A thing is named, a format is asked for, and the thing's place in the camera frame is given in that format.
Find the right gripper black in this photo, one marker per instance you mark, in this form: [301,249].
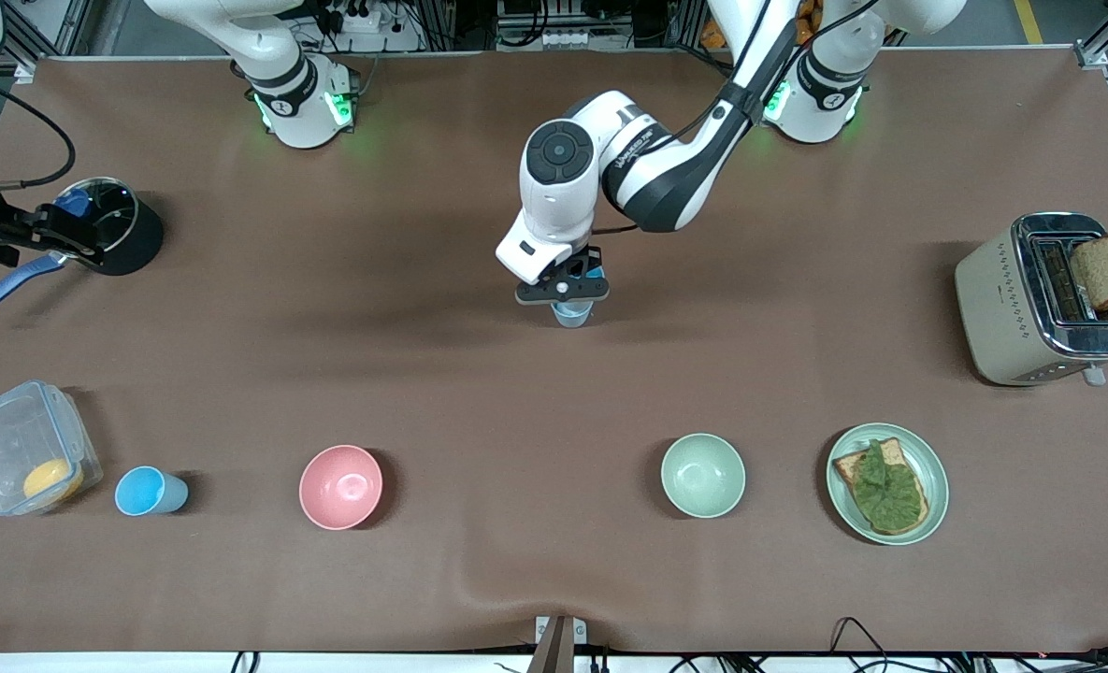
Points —
[4,230]

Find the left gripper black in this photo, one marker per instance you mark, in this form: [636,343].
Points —
[594,256]

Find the plain blue cup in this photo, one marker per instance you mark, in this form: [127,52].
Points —
[137,491]
[597,275]

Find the blue cup with white paper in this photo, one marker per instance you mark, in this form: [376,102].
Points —
[572,316]

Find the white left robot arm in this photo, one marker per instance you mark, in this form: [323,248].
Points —
[647,178]

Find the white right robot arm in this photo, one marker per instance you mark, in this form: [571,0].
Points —
[296,103]

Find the glass lid with blue knob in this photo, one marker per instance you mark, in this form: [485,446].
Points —
[116,210]

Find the brown table cloth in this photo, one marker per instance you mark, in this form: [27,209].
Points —
[516,421]

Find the clear plastic container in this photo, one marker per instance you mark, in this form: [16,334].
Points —
[11,435]

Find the yellow round food piece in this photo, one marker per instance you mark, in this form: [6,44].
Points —
[53,479]

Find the pale green bowl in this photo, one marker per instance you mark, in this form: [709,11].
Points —
[703,475]

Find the bag of orange snacks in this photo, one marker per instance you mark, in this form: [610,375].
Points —
[709,39]

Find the toast slice under lettuce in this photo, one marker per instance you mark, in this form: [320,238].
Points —
[850,465]

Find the white power strip with plugs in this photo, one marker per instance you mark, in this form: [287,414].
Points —
[357,19]

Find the pink bowl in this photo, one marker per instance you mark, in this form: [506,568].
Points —
[340,486]

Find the green lettuce leaf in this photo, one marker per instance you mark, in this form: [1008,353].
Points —
[890,491]

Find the pale green plate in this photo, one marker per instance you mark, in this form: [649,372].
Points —
[929,472]

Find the beige chrome toaster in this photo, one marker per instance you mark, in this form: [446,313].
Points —
[1002,308]

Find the aluminium frame corner bracket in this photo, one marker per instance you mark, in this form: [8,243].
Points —
[1091,54]
[25,71]

